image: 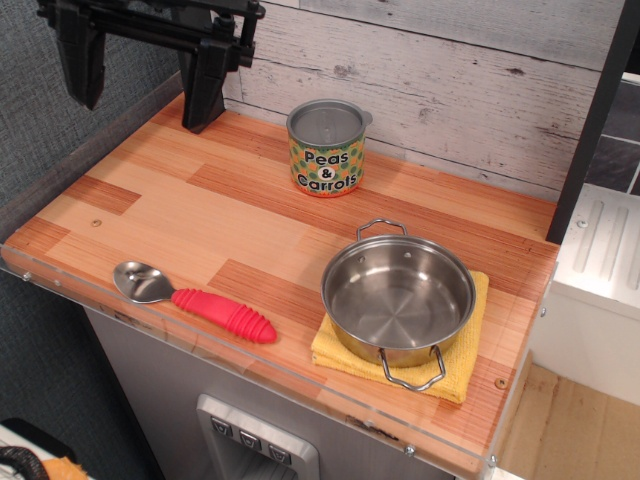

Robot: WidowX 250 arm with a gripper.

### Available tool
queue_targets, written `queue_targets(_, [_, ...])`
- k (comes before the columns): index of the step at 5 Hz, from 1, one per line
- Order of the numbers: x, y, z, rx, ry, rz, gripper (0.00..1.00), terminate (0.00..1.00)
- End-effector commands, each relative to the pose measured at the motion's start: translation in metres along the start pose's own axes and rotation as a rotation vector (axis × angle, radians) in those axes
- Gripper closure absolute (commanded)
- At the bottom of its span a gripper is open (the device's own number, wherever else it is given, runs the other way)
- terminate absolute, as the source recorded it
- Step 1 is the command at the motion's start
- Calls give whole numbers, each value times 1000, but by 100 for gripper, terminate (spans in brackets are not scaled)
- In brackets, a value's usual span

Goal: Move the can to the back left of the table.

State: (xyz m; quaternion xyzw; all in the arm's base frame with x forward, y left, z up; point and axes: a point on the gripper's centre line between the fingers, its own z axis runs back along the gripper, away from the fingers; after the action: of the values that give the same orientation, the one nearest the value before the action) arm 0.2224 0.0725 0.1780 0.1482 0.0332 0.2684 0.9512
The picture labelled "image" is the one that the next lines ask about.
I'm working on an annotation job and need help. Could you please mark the yellow folded cloth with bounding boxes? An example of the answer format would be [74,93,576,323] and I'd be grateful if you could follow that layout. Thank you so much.
[311,271,489,404]

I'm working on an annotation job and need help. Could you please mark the clear acrylic table edge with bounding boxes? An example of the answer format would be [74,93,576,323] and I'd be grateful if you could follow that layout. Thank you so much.
[2,240,558,479]

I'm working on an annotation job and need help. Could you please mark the red handled metal spoon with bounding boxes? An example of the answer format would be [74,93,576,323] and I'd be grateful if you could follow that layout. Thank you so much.
[113,261,278,344]

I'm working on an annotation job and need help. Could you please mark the grey ice dispenser panel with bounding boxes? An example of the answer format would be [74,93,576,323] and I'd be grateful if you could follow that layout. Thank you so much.
[196,394,320,479]

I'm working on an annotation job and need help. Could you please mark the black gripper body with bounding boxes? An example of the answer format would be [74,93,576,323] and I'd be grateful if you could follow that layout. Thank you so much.
[37,1,266,68]

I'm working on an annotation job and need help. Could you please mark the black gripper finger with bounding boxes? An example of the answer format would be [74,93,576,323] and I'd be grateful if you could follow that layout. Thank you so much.
[56,23,106,110]
[182,43,237,133]

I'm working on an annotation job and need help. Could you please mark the peas and carrots can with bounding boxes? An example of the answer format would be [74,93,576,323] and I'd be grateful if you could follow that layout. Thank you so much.
[286,99,373,198]

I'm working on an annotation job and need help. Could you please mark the white toy sink unit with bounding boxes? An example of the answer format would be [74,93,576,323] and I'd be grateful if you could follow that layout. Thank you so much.
[527,72,640,409]

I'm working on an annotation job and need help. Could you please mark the orange cloth piece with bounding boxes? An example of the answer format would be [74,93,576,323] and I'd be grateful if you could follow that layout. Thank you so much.
[42,457,90,480]

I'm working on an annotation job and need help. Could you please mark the dark right shelf post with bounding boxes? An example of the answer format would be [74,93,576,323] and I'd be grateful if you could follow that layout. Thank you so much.
[546,0,639,245]

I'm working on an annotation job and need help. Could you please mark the black braided cable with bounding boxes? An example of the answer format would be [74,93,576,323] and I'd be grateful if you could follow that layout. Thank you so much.
[0,445,51,480]

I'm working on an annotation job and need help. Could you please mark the stainless steel pot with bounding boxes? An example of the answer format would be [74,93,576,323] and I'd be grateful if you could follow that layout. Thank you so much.
[320,219,477,392]

